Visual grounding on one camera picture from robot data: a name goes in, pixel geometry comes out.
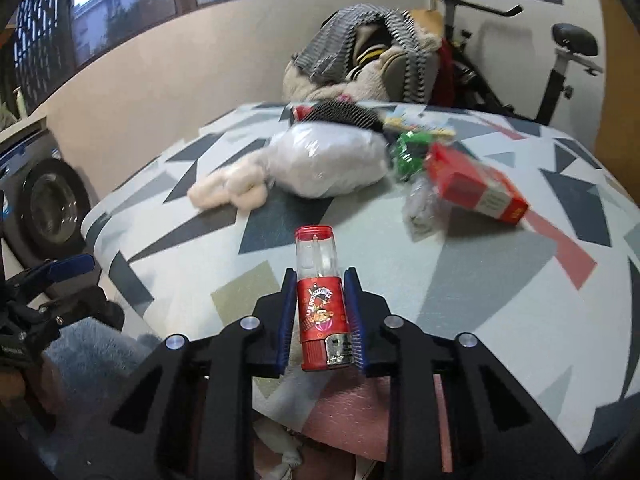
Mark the black hairbrush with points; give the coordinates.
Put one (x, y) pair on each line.
(345, 114)

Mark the dark lattice window grille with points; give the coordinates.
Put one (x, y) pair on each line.
(40, 25)

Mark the white plastic bag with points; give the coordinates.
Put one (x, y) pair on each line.
(330, 160)

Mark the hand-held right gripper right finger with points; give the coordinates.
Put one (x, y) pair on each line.
(353, 322)

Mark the yellow printed packet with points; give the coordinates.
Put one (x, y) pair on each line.
(417, 124)

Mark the geometric patterned tablecloth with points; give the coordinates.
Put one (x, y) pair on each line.
(450, 285)

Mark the red labelled clear bottle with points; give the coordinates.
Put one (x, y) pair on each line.
(320, 310)

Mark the clear plastic wrapper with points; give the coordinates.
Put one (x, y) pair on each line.
(422, 207)

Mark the dark front-load washing machine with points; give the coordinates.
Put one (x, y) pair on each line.
(45, 205)

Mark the light fluffy robe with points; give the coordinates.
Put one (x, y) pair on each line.
(95, 360)

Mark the black exercise bike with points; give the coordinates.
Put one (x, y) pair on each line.
(560, 85)

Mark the striped grey white garment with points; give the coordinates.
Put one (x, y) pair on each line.
(330, 35)

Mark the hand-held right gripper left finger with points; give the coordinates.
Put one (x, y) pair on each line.
(287, 322)

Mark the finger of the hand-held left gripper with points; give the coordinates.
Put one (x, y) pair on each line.
(65, 266)

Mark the cream fleece clothes pile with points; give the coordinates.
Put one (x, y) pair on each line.
(370, 82)

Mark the small pale bottle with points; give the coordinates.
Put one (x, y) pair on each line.
(19, 102)

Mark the white crumpled tissue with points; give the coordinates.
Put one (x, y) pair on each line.
(280, 445)

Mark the brown round bin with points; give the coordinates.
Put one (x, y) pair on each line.
(350, 415)

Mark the window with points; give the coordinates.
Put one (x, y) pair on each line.
(125, 5)

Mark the cream fluffy cloth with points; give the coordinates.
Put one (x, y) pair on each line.
(225, 187)

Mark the red cardboard box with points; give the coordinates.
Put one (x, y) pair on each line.
(475, 185)

